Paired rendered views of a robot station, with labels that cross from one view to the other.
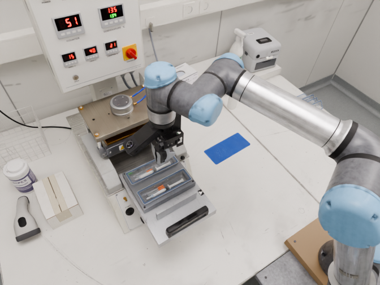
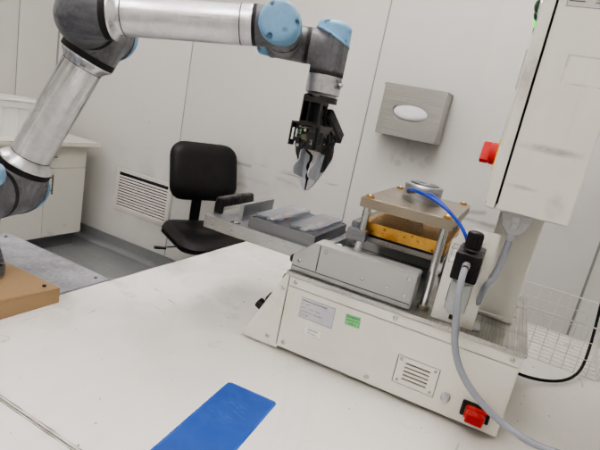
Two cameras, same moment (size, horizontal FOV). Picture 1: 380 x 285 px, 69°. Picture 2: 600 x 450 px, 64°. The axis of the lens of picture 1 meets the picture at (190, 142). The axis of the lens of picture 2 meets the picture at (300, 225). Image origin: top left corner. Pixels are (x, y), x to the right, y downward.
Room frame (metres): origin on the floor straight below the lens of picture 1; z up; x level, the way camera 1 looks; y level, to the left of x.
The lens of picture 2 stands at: (1.48, -0.47, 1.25)
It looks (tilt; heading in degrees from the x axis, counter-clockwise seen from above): 14 degrees down; 149
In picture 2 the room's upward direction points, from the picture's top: 11 degrees clockwise
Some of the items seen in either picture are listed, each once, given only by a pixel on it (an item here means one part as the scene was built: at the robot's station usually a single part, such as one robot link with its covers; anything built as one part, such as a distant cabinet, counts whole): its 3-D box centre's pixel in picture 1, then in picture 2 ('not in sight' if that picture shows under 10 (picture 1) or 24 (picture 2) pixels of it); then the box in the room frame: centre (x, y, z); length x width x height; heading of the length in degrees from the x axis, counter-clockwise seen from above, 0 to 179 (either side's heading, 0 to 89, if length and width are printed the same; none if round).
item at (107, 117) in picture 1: (124, 107); (430, 218); (0.77, 0.26, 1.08); 0.31 x 0.24 x 0.13; 127
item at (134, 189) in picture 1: (158, 179); (299, 225); (0.53, 0.10, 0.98); 0.20 x 0.17 x 0.03; 127
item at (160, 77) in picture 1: (162, 87); (329, 48); (0.53, 0.08, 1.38); 0.09 x 0.08 x 0.11; 60
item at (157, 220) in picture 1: (165, 191); (281, 224); (0.49, 0.07, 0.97); 0.30 x 0.22 x 0.08; 37
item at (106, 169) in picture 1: (100, 161); (389, 245); (0.60, 0.32, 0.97); 0.25 x 0.05 x 0.07; 37
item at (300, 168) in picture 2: (167, 156); (300, 169); (0.53, 0.07, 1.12); 0.06 x 0.03 x 0.09; 125
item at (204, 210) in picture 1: (187, 220); (235, 202); (0.38, -0.01, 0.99); 0.15 x 0.02 x 0.04; 127
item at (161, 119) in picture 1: (160, 109); (324, 87); (0.54, 0.08, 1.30); 0.08 x 0.08 x 0.05
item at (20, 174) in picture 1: (21, 176); not in sight; (0.59, 0.68, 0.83); 0.09 x 0.09 x 0.15
